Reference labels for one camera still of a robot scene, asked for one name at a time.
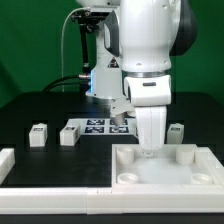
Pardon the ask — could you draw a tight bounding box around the white left fence wall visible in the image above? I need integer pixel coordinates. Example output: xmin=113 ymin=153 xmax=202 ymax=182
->
xmin=0 ymin=148 xmax=15 ymax=185

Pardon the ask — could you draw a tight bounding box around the black cable bundle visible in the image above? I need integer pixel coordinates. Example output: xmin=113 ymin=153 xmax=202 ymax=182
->
xmin=41 ymin=74 xmax=92 ymax=93

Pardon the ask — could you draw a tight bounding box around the white marker sheet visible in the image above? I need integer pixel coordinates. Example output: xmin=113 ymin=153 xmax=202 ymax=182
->
xmin=67 ymin=118 xmax=137 ymax=135

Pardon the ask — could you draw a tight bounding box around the black camera stand pole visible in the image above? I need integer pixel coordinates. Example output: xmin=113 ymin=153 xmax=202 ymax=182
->
xmin=79 ymin=24 xmax=91 ymax=73

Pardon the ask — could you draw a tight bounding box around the grey cable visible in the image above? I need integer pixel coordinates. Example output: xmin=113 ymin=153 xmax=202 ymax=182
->
xmin=60 ymin=6 xmax=92 ymax=94

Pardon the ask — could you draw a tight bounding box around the white right fence wall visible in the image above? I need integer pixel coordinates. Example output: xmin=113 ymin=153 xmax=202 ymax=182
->
xmin=195 ymin=147 xmax=224 ymax=187

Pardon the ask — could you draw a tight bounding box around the white fence wall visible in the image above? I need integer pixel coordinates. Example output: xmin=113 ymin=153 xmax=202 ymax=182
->
xmin=0 ymin=148 xmax=15 ymax=185
xmin=195 ymin=147 xmax=224 ymax=187
xmin=0 ymin=185 xmax=224 ymax=214

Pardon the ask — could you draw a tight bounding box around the black camera on stand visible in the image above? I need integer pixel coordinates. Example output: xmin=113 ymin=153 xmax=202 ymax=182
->
xmin=71 ymin=5 xmax=115 ymax=22

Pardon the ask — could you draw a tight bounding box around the white square tabletop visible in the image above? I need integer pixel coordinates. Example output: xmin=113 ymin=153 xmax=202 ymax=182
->
xmin=112 ymin=144 xmax=215 ymax=185

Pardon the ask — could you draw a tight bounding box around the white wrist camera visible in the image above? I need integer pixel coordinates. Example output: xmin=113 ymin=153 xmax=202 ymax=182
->
xmin=110 ymin=98 xmax=130 ymax=126

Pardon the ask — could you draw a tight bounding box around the white front fence wall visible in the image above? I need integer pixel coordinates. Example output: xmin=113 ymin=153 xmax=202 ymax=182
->
xmin=0 ymin=185 xmax=224 ymax=214

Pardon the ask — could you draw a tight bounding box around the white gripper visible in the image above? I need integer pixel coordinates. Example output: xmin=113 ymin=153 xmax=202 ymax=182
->
xmin=124 ymin=75 xmax=171 ymax=157

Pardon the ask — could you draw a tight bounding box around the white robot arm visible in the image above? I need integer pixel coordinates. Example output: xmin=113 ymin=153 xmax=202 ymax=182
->
xmin=76 ymin=0 xmax=197 ymax=154

